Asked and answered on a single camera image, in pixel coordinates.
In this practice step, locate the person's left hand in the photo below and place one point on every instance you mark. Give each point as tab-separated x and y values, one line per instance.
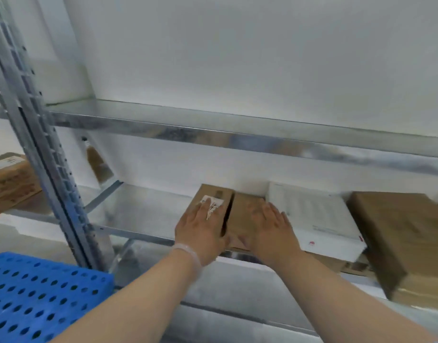
201	232

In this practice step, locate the person's right hand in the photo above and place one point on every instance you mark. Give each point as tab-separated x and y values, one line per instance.
272	239

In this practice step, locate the white box with red logo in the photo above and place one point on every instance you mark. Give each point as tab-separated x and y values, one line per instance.
319	214

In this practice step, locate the brown box printed square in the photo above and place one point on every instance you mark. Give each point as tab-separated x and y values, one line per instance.
401	239

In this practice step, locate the blue tray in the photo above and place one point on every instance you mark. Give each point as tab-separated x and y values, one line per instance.
44	300

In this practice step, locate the printed cardboard box with label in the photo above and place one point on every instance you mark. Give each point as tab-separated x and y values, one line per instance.
11	185

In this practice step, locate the person's right forearm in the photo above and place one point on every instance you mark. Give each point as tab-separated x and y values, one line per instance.
329	300

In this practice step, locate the person's left forearm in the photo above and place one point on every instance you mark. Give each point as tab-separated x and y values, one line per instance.
133	310

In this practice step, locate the translucent white bangle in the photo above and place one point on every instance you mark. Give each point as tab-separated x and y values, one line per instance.
195	262

